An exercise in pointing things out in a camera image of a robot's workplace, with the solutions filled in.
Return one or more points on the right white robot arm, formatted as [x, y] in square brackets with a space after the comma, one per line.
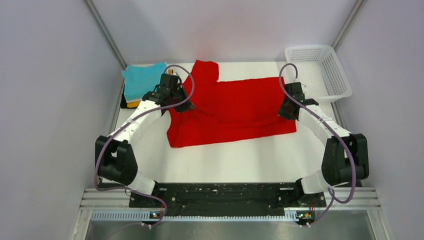
[345, 155]

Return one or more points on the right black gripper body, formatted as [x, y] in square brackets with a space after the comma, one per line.
[283, 111]

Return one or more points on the folded teal t shirt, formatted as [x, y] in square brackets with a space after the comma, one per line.
[139, 80]

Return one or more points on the red t shirt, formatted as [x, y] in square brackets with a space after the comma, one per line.
[227, 111]

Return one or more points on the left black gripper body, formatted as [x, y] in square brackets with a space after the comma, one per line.
[178, 95]

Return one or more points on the folded black t shirt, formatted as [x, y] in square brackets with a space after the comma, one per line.
[123, 102]

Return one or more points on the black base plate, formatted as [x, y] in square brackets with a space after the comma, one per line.
[227, 199]

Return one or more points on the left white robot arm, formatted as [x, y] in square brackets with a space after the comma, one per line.
[115, 159]

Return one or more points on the folded yellow t shirt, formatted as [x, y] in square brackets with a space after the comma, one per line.
[135, 104]

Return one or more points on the white plastic basket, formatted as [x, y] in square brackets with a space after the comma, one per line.
[320, 72]

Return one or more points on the aluminium frame rail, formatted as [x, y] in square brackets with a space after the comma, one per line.
[364, 198]

